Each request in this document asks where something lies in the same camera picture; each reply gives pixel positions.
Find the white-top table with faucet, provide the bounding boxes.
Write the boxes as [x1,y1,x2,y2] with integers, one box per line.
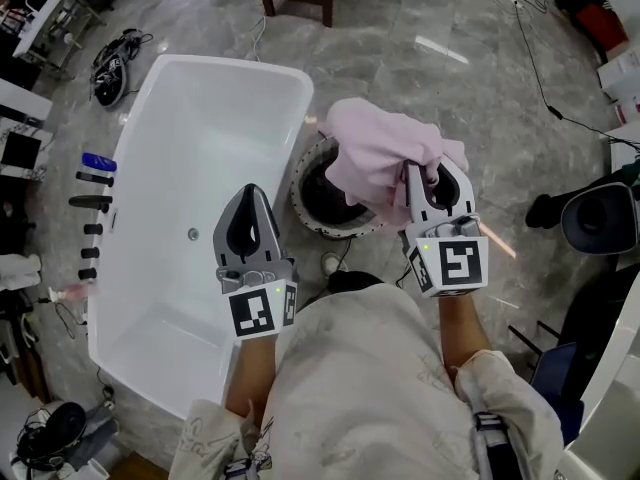
[9,0,86,84]

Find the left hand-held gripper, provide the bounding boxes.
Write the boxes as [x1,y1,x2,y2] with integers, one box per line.
[213,183,300,339]

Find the person's beige printed shirt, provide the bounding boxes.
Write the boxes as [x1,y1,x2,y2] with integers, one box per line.
[169,285,566,480]

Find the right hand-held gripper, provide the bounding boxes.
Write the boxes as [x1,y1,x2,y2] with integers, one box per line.
[398,160,491,299]

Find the dark blue stool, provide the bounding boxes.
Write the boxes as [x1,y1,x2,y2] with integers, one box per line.
[508,320,586,444]

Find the person's white shoe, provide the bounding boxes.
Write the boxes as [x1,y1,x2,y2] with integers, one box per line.
[322,251,350,277]

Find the red crate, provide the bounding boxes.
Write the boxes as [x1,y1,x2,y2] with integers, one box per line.
[574,2,630,54]

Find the white pillar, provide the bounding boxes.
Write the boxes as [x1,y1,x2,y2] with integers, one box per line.
[0,77,54,127]

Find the person's right forearm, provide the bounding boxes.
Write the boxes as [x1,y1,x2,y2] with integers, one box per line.
[438,293,494,384]

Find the black floor cable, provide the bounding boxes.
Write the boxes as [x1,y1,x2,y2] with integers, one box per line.
[499,0,640,147]

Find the white floor cable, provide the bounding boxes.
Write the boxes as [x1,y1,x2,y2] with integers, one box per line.
[249,15,269,64]

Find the white bathtub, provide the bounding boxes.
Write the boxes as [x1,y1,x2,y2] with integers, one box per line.
[87,53,315,422]

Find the pink cloth garment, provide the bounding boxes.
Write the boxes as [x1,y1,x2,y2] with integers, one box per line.
[317,97,470,227]

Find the black gear bundle with cables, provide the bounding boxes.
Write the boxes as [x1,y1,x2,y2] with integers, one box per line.
[89,28,154,108]

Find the person's black trousers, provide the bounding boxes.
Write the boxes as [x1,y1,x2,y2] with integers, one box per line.
[327,270,386,299]

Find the round wire laundry basket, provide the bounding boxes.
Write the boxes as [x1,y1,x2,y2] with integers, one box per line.
[290,135,389,239]

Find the white cardboard box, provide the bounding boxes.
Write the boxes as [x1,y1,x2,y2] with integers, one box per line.
[597,47,640,104]

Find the white glossy basin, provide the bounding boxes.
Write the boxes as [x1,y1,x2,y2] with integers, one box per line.
[562,267,640,480]

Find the marble-pattern cabinet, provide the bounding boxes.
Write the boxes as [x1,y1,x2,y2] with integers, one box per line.
[0,115,55,182]

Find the blue bottle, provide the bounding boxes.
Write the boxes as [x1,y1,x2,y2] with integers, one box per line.
[82,152,118,174]

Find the black hand shower handle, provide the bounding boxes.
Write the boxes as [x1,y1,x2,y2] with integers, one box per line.
[75,171,115,188]

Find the person's left forearm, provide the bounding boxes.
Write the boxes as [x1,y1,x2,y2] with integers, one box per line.
[224,335,279,427]

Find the grey harness strap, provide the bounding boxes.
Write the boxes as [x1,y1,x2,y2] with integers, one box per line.
[472,410,516,480]

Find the pink spray bottle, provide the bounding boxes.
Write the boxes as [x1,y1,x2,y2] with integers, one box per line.
[49,282,99,304]

